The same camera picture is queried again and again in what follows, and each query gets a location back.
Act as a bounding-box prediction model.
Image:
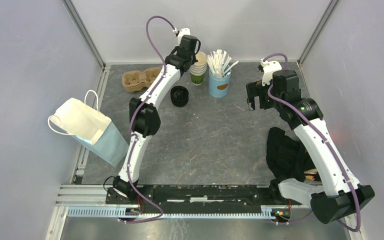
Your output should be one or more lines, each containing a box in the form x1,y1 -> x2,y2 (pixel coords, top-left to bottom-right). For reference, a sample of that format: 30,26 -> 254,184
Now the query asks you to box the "stack of paper cups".
189,51 -> 207,85

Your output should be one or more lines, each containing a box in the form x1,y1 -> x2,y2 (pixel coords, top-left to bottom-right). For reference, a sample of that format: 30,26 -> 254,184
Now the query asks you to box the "black cloth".
266,127 -> 321,182

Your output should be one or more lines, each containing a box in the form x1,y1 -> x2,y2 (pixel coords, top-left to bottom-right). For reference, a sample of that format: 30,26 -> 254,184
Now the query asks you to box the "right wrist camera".
259,59 -> 282,86

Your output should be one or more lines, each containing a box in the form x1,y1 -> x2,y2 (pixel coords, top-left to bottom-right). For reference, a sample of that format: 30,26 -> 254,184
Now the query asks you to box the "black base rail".
103,184 -> 299,215

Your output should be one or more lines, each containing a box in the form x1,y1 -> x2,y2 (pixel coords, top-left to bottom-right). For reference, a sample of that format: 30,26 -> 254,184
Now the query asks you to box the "brown cardboard cup carrier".
121,67 -> 161,93

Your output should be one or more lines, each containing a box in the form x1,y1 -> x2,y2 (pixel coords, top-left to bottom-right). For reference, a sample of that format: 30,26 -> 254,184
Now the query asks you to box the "stack of black lids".
170,85 -> 189,107

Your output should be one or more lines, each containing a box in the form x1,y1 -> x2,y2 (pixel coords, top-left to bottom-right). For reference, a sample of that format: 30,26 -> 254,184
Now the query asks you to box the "white and blue paper bag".
47,89 -> 129,167

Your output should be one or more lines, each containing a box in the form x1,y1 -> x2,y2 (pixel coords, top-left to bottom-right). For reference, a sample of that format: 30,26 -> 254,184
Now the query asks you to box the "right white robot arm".
246,55 -> 375,232

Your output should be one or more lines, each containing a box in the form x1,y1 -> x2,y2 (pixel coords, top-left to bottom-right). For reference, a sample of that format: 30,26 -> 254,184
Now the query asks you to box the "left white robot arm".
113,27 -> 201,204

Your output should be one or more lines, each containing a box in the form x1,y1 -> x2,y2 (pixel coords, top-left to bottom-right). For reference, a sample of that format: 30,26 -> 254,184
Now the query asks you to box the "blue straw holder can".
208,71 -> 231,98

